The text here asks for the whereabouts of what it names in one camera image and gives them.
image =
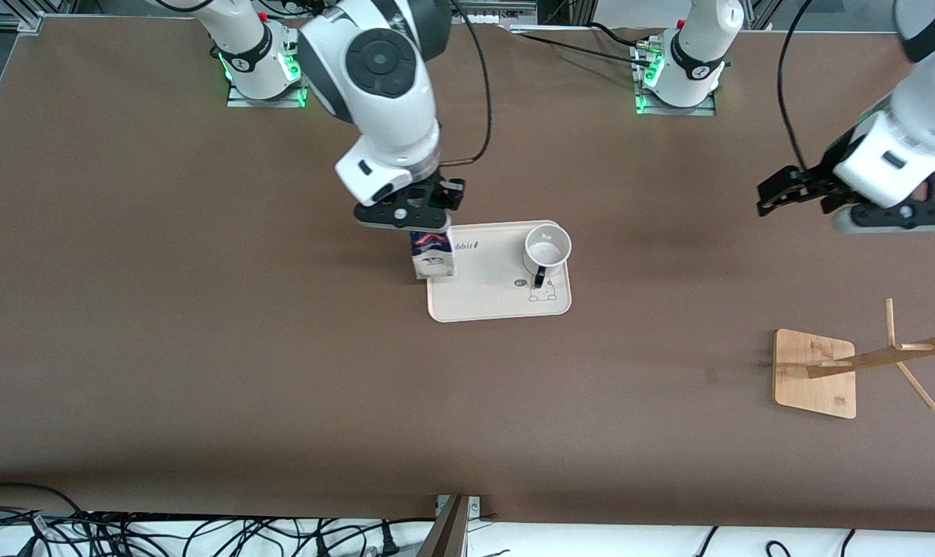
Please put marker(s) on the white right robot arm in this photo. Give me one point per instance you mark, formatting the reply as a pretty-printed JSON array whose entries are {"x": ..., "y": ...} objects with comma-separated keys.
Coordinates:
[{"x": 382, "y": 100}]

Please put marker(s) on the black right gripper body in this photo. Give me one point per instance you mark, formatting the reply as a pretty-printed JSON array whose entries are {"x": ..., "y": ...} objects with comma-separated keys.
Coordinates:
[{"x": 439, "y": 193}]

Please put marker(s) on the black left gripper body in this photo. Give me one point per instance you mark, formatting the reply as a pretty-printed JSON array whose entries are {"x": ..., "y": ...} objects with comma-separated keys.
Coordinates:
[{"x": 820, "y": 180}]

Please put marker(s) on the aluminium profile post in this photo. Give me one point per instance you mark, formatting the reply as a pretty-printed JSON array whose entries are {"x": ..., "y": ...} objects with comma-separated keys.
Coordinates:
[{"x": 452, "y": 534}]

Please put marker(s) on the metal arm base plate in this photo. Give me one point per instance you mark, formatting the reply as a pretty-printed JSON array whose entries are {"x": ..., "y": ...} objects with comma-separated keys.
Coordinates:
[
  {"x": 672, "y": 110},
  {"x": 239, "y": 100}
]

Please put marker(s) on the blue milk carton green cap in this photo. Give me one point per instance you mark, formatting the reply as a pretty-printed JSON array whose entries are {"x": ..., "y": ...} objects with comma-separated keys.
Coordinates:
[{"x": 432, "y": 263}]

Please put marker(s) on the cream tray with bear print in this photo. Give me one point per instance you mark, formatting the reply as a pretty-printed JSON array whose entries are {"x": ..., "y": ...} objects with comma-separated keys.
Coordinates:
[{"x": 498, "y": 298}]

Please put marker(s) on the wooden cup rack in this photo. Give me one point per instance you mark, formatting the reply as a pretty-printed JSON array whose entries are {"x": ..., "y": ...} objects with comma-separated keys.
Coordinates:
[{"x": 811, "y": 379}]

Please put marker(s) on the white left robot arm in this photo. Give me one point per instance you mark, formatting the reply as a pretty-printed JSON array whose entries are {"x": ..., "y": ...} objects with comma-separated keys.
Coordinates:
[{"x": 912, "y": 108}]

